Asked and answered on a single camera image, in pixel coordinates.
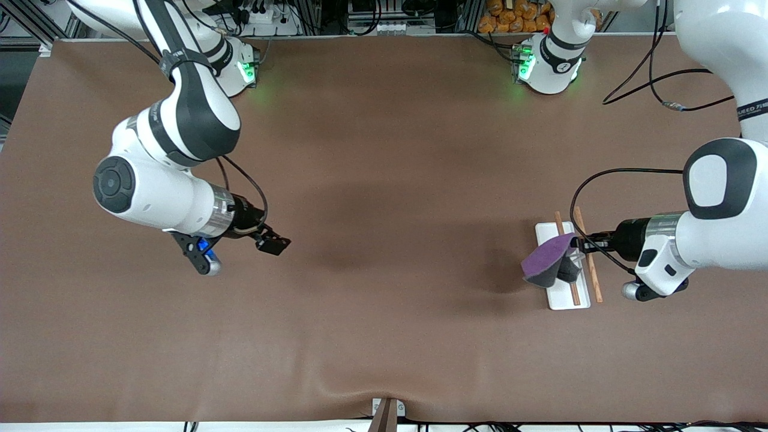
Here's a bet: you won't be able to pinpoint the wooden rack rod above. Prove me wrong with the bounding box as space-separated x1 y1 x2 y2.
555 211 581 306
574 206 603 303

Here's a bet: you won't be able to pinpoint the purple microfibre towel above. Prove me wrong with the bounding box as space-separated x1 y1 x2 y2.
521 233 581 289

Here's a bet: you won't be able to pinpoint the small white socket strip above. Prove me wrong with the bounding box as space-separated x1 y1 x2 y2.
372 21 424 35

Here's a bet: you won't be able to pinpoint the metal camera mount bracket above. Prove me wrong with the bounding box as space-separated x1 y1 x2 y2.
367 397 406 432

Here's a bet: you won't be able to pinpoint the brown table cover mat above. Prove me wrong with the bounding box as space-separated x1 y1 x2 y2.
0 33 768 424

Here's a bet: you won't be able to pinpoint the white towel rack base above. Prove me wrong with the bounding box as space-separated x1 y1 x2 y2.
535 221 592 311

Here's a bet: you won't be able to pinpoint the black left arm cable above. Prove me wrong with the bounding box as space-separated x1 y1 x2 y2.
570 168 686 277

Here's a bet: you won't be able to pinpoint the black cable with metal connector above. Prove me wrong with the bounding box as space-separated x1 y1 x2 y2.
603 0 737 113

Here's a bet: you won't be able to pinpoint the white power strip with plugs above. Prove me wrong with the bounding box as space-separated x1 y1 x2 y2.
207 0 301 35

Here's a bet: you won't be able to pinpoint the orange snack bags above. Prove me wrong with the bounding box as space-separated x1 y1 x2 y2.
478 0 602 34

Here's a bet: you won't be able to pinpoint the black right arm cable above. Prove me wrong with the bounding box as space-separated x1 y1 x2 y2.
215 155 269 232

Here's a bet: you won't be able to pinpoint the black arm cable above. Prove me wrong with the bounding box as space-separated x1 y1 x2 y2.
570 168 686 277
215 155 269 232

